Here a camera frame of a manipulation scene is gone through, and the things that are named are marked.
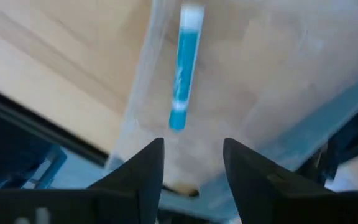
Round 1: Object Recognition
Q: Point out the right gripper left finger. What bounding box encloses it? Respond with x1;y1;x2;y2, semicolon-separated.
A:
0;138;165;224

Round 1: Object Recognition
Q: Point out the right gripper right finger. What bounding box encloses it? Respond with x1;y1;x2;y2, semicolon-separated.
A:
223;138;358;224

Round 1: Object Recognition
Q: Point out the blue marker white cap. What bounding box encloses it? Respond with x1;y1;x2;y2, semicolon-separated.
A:
168;3;205;131

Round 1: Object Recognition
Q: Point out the translucent plastic container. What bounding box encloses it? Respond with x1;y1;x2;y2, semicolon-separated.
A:
106;0;358;223

